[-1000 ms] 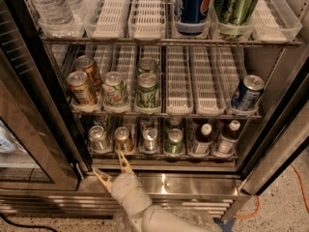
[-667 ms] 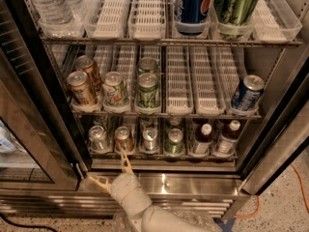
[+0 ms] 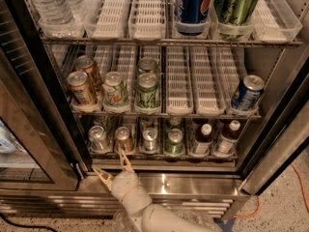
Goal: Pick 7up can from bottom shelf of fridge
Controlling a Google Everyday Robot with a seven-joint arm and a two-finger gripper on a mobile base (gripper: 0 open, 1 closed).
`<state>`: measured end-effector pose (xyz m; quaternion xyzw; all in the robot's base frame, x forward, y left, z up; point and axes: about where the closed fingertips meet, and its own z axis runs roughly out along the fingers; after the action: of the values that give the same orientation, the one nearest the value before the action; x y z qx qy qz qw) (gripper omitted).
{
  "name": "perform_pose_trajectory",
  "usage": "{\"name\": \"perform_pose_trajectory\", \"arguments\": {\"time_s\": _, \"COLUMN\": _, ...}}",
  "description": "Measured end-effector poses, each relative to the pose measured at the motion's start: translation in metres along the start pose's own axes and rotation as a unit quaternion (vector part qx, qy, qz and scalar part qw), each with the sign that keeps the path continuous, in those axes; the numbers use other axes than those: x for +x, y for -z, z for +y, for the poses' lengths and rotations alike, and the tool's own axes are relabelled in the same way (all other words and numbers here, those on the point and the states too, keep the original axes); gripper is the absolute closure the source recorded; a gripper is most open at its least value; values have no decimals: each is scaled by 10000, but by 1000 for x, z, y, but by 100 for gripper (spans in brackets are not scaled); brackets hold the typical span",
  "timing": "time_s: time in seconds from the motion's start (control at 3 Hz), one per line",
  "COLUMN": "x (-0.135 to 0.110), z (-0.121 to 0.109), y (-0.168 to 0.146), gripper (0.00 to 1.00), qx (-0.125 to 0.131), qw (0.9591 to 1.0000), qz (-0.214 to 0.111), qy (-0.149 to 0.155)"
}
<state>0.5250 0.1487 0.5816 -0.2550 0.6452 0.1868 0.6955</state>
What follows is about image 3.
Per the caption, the green can middle front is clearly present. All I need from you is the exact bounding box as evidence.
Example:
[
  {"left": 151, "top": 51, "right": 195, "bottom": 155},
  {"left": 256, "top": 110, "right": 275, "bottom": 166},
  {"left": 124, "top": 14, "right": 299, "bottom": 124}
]
[{"left": 136, "top": 72, "right": 159, "bottom": 108}]

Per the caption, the steel fridge door right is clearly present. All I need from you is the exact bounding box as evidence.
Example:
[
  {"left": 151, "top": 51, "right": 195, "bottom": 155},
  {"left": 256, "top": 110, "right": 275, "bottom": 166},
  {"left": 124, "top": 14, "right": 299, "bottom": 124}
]
[{"left": 240, "top": 100, "right": 309, "bottom": 196}]

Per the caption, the silver 7up can bottom shelf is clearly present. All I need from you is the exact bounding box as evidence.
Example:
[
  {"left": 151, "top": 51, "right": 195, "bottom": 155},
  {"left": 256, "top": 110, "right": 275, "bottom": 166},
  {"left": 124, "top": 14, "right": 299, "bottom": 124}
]
[{"left": 88, "top": 126, "right": 109, "bottom": 152}]

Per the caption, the dark juice bottle left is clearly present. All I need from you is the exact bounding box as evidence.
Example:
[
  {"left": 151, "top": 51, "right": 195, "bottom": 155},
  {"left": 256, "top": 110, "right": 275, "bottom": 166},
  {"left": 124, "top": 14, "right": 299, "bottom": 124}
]
[{"left": 192, "top": 124, "right": 212, "bottom": 155}]

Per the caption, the black cable on floor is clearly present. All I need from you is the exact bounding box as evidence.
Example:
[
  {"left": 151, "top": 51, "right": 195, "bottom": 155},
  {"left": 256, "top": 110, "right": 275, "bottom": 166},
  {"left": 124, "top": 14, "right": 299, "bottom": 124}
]
[{"left": 0, "top": 213, "right": 59, "bottom": 232}]

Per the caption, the orange cable on floor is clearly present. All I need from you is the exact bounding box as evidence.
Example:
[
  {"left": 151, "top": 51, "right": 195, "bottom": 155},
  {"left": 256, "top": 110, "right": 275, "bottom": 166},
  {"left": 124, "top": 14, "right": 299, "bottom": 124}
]
[{"left": 233, "top": 163, "right": 309, "bottom": 219}]

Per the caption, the gold brown can front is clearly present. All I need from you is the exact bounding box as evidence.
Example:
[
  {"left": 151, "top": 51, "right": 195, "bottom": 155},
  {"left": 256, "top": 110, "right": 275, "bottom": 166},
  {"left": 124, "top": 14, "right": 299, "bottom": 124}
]
[{"left": 67, "top": 71, "right": 97, "bottom": 105}]

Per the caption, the green can top shelf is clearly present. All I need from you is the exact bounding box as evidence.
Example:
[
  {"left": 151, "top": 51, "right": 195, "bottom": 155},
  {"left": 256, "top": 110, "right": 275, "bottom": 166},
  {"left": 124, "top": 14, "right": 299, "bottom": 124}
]
[{"left": 214, "top": 0, "right": 258, "bottom": 40}]

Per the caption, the dark juice bottle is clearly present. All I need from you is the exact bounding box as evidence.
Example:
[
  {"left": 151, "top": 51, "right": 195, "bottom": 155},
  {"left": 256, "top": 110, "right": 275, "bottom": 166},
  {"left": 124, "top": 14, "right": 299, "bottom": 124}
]
[
  {"left": 214, "top": 120, "right": 240, "bottom": 157},
  {"left": 192, "top": 124, "right": 212, "bottom": 155}
]

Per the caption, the green can bottom shelf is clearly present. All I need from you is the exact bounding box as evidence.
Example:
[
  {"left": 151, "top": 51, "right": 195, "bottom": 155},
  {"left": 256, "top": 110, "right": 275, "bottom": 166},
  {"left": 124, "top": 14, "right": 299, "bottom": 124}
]
[{"left": 165, "top": 129, "right": 183, "bottom": 155}]

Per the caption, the slim silver can bottom shelf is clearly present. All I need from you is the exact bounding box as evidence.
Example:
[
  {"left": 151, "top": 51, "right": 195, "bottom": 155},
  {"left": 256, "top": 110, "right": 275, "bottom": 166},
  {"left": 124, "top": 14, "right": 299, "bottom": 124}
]
[{"left": 143, "top": 128, "right": 157, "bottom": 151}]

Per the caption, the blue can middle shelf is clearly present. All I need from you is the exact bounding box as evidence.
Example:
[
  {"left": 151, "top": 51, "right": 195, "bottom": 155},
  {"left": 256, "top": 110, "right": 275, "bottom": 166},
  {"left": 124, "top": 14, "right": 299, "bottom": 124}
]
[{"left": 231, "top": 74, "right": 265, "bottom": 111}]

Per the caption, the blue pepsi can top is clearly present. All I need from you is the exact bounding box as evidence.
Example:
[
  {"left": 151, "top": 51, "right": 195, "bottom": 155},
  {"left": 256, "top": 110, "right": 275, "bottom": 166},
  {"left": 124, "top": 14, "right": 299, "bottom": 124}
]
[{"left": 174, "top": 0, "right": 211, "bottom": 36}]

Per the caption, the gold brown can rear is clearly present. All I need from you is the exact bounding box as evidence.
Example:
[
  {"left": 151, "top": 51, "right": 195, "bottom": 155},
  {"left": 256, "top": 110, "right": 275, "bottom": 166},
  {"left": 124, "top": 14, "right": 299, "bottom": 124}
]
[{"left": 74, "top": 55, "right": 101, "bottom": 94}]

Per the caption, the gold brown can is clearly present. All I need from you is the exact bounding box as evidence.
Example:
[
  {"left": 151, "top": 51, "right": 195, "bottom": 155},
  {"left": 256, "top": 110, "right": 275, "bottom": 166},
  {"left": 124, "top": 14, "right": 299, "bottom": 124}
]
[
  {"left": 74, "top": 55, "right": 101, "bottom": 94},
  {"left": 67, "top": 71, "right": 97, "bottom": 105}
]

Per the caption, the brown can bottom shelf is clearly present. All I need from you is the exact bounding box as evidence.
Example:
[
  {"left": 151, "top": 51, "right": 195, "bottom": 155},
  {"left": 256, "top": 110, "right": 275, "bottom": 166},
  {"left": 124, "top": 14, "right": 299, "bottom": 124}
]
[{"left": 115, "top": 127, "right": 133, "bottom": 153}]

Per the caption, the green can middle rear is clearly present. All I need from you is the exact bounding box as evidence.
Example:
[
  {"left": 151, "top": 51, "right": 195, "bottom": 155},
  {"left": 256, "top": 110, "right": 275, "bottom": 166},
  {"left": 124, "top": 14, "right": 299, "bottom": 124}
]
[{"left": 137, "top": 57, "right": 157, "bottom": 74}]

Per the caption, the white green can middle shelf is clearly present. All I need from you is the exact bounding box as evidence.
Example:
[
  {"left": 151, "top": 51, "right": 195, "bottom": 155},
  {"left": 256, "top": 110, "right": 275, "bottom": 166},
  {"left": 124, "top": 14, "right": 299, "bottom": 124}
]
[{"left": 103, "top": 72, "right": 128, "bottom": 107}]

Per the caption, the clear water bottle top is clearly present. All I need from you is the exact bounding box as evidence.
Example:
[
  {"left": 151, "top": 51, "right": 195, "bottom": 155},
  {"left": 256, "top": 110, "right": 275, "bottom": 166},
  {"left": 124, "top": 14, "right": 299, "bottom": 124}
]
[{"left": 32, "top": 0, "right": 73, "bottom": 25}]

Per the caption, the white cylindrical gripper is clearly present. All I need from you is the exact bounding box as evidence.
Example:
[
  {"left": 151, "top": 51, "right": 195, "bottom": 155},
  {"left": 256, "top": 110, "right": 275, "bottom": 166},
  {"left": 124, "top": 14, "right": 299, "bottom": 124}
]
[{"left": 94, "top": 150, "right": 153, "bottom": 215}]

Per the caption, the glass fridge door left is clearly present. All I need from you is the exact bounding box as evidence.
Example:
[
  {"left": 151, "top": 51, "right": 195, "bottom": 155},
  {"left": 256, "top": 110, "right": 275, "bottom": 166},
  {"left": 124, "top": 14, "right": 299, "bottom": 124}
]
[{"left": 0, "top": 2, "right": 78, "bottom": 190}]

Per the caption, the dark juice bottle right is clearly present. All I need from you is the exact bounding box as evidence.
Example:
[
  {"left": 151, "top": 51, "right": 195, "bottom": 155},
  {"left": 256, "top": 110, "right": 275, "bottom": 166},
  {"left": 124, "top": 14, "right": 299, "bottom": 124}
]
[{"left": 214, "top": 120, "right": 240, "bottom": 157}]

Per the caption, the clear plastic bag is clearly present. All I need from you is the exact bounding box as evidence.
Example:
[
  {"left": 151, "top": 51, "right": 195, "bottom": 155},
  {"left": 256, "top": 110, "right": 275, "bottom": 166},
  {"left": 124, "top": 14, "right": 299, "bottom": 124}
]
[{"left": 112, "top": 209, "right": 222, "bottom": 232}]

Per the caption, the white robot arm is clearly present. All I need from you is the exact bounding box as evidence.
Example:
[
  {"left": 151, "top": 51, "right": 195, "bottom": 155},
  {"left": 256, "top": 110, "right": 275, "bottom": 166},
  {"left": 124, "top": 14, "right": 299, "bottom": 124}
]
[{"left": 95, "top": 150, "right": 214, "bottom": 232}]

